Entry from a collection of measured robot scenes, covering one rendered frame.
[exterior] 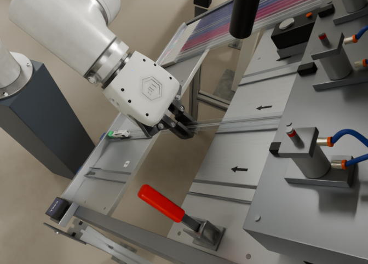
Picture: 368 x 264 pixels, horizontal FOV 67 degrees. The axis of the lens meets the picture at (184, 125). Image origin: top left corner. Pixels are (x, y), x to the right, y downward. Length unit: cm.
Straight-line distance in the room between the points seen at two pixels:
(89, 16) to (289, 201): 36
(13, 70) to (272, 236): 88
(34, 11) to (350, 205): 42
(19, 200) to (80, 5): 129
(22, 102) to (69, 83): 93
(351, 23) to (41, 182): 149
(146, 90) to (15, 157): 136
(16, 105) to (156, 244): 70
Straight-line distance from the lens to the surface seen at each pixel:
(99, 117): 169
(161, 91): 47
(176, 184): 145
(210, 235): 36
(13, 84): 100
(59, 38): 45
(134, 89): 45
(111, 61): 44
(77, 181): 73
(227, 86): 176
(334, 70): 30
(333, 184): 24
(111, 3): 50
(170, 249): 38
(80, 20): 45
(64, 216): 64
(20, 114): 100
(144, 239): 42
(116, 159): 66
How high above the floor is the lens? 138
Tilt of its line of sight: 60 degrees down
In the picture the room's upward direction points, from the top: straight up
